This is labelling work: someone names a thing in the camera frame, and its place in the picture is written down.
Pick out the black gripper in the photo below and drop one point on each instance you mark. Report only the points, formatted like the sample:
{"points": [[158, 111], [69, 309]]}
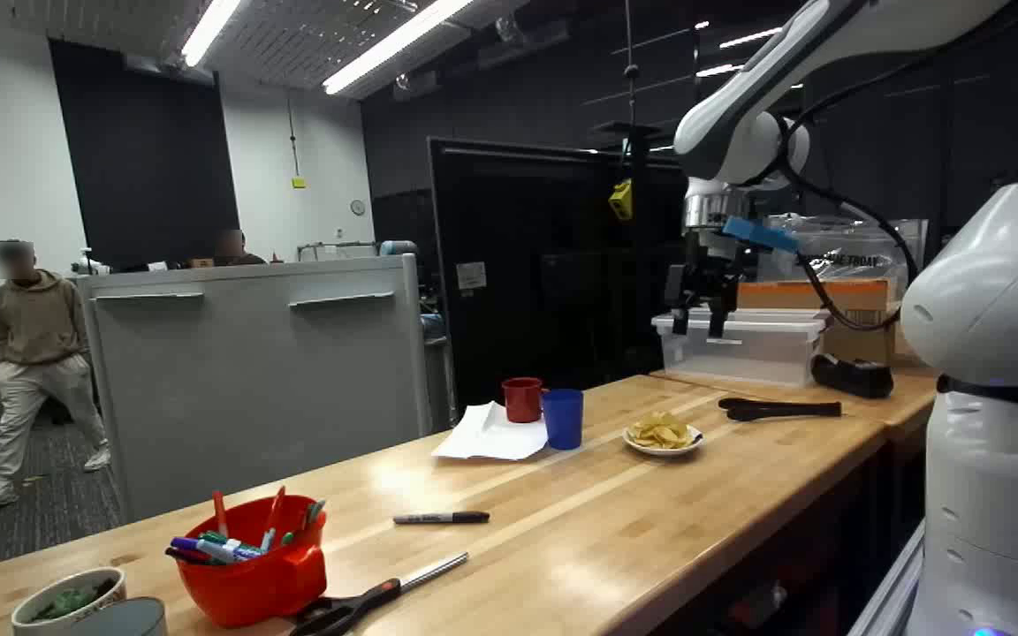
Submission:
{"points": [[713, 266]]}

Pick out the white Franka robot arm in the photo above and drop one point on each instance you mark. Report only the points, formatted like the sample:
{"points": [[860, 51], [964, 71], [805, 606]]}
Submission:
{"points": [[990, 295]]}

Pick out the yellow tortilla chips pile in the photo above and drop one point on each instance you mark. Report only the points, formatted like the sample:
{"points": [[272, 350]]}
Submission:
{"points": [[664, 429]]}

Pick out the bowl of yellow food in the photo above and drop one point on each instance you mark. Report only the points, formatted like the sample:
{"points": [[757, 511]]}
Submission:
{"points": [[679, 450]]}

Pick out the brown cardboard box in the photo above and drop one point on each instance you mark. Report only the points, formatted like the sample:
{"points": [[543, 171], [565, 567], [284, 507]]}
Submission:
{"points": [[838, 295]]}

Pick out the yellow hanging tag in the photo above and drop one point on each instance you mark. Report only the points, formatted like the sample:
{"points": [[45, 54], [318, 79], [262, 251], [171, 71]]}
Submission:
{"points": [[619, 199]]}

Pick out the clear plastic bag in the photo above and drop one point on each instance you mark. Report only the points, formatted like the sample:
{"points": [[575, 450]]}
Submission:
{"points": [[847, 243]]}

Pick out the large black monitor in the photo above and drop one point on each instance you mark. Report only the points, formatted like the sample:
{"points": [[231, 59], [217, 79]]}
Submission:
{"points": [[545, 269]]}

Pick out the blue plastic cup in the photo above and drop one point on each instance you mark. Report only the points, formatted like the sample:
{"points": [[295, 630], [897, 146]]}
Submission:
{"points": [[565, 418]]}

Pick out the red plastic cup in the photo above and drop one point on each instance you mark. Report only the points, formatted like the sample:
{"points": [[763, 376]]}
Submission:
{"points": [[522, 402]]}

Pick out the white paper napkin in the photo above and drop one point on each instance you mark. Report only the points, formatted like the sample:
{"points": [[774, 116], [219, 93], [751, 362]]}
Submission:
{"points": [[486, 437]]}

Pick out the long ceiling light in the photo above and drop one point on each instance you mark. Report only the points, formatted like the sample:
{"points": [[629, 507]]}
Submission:
{"points": [[211, 30], [396, 45]]}

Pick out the grey partition cabinet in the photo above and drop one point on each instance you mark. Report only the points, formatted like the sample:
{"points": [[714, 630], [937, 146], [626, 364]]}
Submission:
{"points": [[255, 376]]}

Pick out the orange pen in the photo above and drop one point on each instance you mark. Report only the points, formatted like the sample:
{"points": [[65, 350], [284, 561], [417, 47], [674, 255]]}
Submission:
{"points": [[278, 511], [219, 515]]}

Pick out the seated person in dark top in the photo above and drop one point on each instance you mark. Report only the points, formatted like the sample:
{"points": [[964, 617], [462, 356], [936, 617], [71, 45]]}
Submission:
{"points": [[231, 250]]}

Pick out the red bucket with tools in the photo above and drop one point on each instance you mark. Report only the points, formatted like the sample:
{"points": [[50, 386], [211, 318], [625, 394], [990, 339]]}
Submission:
{"points": [[255, 580]]}

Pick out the purple marker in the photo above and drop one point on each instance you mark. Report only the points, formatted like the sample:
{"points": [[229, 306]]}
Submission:
{"points": [[192, 548]]}

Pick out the person in tan hoodie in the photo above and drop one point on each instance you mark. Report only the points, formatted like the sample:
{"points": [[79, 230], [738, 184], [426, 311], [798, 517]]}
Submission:
{"points": [[32, 339]]}

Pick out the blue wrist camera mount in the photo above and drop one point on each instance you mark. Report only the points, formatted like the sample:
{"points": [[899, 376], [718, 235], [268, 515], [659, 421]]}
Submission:
{"points": [[757, 230]]}

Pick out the black camera stand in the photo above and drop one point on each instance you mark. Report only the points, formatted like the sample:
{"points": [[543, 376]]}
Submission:
{"points": [[629, 136]]}

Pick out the small yellow wall sign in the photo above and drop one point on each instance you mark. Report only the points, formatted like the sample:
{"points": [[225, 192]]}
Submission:
{"points": [[297, 182]]}

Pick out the large black wall screen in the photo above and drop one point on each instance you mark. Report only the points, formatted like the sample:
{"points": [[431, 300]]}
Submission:
{"points": [[143, 154]]}

